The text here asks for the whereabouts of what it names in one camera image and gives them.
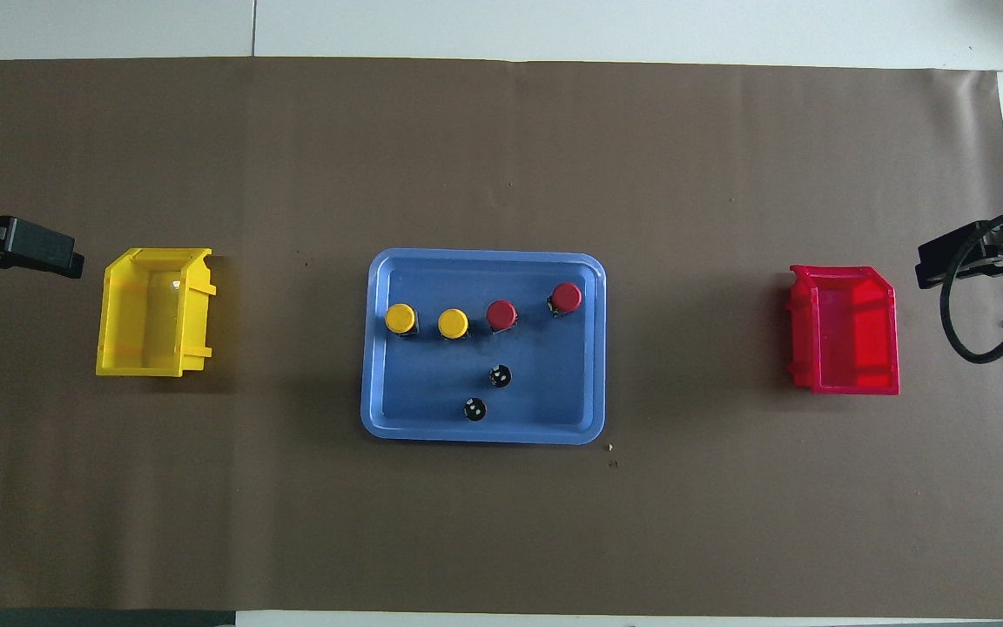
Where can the red push button switch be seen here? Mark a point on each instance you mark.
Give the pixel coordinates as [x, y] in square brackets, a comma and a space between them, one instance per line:
[566, 297]
[501, 313]

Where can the yellow plastic storage bin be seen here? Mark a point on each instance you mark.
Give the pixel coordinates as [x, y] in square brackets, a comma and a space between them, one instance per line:
[140, 313]

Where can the brown paper table mat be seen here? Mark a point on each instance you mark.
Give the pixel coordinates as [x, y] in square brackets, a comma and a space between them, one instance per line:
[501, 174]

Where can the black cylindrical button switch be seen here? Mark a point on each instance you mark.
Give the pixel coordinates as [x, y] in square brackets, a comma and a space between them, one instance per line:
[474, 409]
[500, 376]

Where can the blue plastic tray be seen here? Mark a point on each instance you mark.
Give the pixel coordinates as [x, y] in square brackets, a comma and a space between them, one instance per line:
[432, 392]

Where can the yellow push button switch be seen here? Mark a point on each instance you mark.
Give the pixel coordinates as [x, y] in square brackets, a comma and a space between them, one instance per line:
[453, 324]
[400, 319]

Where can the red plastic storage bin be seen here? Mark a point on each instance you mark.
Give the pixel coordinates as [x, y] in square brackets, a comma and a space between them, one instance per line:
[854, 340]

